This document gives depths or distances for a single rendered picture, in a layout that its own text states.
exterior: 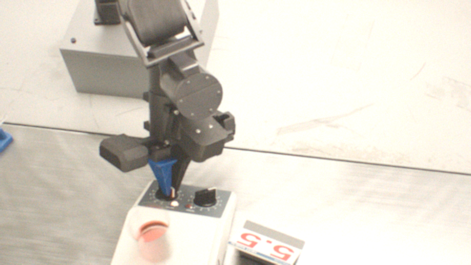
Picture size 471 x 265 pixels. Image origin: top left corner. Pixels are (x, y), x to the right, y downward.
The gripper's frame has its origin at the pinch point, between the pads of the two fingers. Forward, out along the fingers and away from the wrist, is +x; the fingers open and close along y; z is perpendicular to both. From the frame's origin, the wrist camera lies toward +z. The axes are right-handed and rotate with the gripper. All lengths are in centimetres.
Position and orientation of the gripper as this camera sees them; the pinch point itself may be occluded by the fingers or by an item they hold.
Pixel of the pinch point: (170, 171)
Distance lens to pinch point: 89.8
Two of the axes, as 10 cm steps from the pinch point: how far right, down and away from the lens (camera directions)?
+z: 6.7, 3.5, -6.5
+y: 7.4, -2.5, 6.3
